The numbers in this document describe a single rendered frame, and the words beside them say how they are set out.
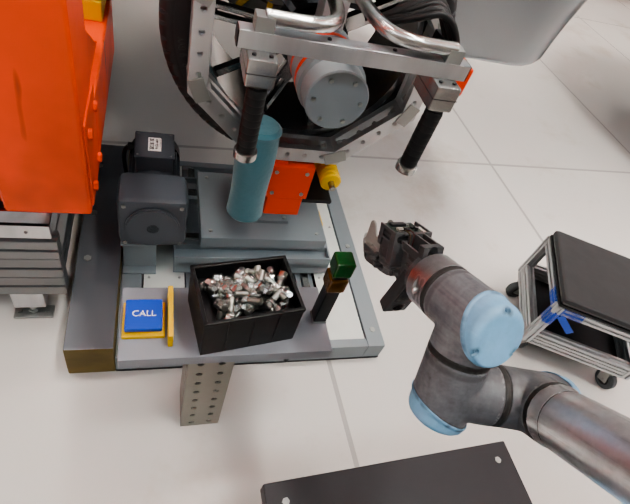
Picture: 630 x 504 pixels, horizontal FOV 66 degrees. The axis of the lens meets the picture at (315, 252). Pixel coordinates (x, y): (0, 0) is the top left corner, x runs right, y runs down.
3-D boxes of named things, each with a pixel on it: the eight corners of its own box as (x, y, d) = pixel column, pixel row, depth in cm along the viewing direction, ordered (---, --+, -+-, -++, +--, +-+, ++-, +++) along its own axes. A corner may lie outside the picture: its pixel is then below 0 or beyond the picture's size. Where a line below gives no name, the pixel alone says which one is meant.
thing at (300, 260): (306, 201, 187) (312, 183, 180) (324, 275, 165) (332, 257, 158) (172, 194, 172) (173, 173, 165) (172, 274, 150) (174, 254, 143)
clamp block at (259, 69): (267, 62, 85) (272, 33, 81) (273, 91, 80) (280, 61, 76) (238, 58, 84) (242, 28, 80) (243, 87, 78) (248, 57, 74)
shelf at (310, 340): (314, 293, 116) (318, 286, 114) (329, 357, 105) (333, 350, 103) (123, 295, 102) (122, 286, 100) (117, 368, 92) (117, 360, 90)
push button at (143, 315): (162, 304, 99) (162, 298, 98) (162, 334, 95) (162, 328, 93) (126, 305, 97) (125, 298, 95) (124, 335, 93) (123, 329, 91)
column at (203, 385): (215, 388, 138) (234, 307, 108) (217, 423, 132) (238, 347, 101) (179, 391, 135) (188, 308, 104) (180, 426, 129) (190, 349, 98)
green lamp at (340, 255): (346, 263, 97) (353, 250, 95) (351, 279, 95) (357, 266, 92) (328, 263, 96) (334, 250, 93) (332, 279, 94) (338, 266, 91)
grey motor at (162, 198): (181, 189, 175) (186, 106, 149) (183, 282, 149) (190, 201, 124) (127, 186, 169) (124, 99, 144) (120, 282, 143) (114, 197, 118)
